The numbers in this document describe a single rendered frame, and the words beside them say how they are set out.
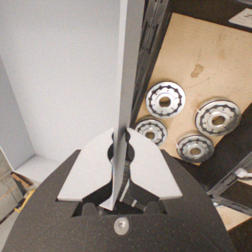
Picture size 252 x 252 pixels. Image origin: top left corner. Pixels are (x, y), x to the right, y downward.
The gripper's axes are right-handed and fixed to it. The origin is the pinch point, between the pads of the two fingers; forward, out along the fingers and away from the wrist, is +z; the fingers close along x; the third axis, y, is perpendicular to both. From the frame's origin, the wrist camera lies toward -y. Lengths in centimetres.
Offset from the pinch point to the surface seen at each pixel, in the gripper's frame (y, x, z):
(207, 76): -3.7, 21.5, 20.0
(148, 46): -9.1, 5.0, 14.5
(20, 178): 226, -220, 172
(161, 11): -13.8, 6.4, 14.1
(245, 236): 53, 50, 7
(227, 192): 27.0, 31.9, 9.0
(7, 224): 318, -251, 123
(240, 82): -3.0, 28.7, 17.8
